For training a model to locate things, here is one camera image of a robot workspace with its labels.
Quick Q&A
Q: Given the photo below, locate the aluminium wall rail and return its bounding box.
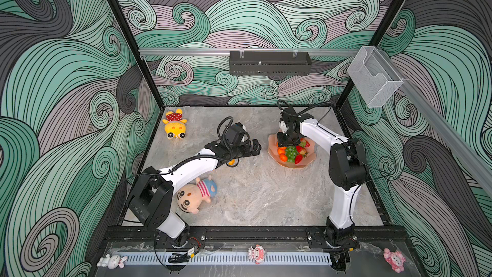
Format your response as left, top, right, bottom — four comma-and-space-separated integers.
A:
138, 47, 359, 57

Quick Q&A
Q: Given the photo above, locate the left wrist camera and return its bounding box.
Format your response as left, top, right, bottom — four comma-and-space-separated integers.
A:
224, 123, 247, 146

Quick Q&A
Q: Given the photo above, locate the pink melody figurine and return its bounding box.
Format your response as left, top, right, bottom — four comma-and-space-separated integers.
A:
383, 248, 406, 273

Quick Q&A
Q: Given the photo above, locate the clear acrylic wall box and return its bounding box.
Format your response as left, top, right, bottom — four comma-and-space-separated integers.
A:
347, 46, 403, 108

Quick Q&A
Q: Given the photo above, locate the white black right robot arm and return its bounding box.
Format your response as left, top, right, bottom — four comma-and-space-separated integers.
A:
277, 100, 368, 250

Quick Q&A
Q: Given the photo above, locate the green grape bunch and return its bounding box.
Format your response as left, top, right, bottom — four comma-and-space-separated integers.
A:
285, 146, 299, 163

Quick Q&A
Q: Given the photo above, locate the black wall tray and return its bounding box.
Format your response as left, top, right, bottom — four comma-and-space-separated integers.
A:
229, 52, 313, 77

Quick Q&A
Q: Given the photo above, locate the white slotted cable duct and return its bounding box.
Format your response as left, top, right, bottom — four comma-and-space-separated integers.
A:
119, 251, 332, 266

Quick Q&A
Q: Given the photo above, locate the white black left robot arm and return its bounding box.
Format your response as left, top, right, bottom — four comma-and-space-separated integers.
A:
126, 117, 261, 246

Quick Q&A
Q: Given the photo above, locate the boy doll plush toy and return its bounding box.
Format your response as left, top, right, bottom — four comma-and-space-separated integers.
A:
176, 176, 218, 214

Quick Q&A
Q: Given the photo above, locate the yellow cow plush toy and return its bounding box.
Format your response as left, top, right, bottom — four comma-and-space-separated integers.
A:
162, 108, 187, 139

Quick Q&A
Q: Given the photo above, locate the white bunny figurine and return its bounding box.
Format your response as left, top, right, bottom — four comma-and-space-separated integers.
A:
96, 254, 128, 269

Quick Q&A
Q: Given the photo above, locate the pink scalloped fruit bowl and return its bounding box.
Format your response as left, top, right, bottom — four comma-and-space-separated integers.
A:
268, 134, 316, 169

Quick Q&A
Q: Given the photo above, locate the pink white chopper figurine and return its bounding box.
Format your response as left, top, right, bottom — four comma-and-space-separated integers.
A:
248, 244, 266, 265

